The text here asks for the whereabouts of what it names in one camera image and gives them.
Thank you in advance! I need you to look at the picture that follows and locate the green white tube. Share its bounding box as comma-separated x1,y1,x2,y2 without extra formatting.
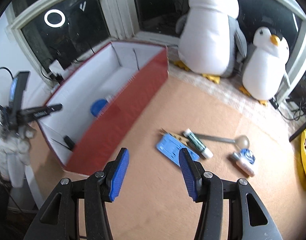
183,128,214,159

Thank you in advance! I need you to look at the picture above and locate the light blue plastic plate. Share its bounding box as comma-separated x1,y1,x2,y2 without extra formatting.
156,133,199,167

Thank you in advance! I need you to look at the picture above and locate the black small power strip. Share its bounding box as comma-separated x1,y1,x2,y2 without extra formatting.
269,98,279,109

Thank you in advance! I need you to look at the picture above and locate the pink white small bottle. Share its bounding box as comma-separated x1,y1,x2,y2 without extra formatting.
230,152,255,177

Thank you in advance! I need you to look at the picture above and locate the white power adapter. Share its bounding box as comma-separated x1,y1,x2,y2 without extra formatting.
49,60,64,75

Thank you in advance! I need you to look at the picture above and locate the blue clear small bottle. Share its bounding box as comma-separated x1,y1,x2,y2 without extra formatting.
240,148,256,165

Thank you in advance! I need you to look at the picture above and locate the wooden clothespin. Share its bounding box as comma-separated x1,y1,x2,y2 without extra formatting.
159,128,189,146

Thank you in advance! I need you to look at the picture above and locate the large plush penguin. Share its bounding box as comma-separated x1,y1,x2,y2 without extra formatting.
174,0,248,83

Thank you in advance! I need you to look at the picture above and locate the red cardboard box white inside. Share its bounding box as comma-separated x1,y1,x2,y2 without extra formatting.
39,41,169,175

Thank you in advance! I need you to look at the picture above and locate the black cylinder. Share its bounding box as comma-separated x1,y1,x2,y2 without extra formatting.
63,135,75,151

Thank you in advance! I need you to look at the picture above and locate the blue round lid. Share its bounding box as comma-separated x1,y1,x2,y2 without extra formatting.
90,99,108,117

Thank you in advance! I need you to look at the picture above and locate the metal spoon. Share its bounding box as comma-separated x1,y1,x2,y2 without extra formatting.
195,133,250,150

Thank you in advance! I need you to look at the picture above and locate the white patterned lighter case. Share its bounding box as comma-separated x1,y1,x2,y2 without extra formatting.
105,94,114,102

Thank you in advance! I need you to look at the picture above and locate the small plush penguin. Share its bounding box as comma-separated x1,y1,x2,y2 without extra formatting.
239,27,290,106

